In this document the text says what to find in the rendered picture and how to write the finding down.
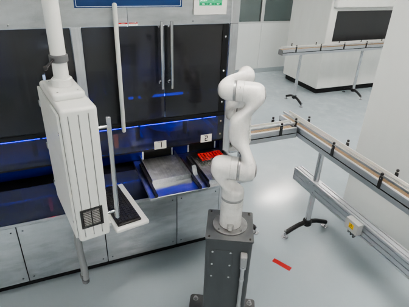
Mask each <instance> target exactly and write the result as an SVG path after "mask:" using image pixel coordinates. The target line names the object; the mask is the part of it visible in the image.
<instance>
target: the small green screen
mask: <svg viewBox="0 0 409 307"><path fill-rule="evenodd" d="M226 5H227V0H194V15H225V14H226Z"/></svg>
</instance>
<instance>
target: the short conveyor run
mask: <svg viewBox="0 0 409 307"><path fill-rule="evenodd" d="M290 122H291V120H286V121H277V122H275V121H274V117H272V120H271V122H269V123H264V124H256V125H251V128H250V130H251V142H250V145H251V144H259V143H266V142H270V141H277V140H282V139H289V138H296V133H297V127H294V126H293V125H295V122H293V123H290Z"/></svg>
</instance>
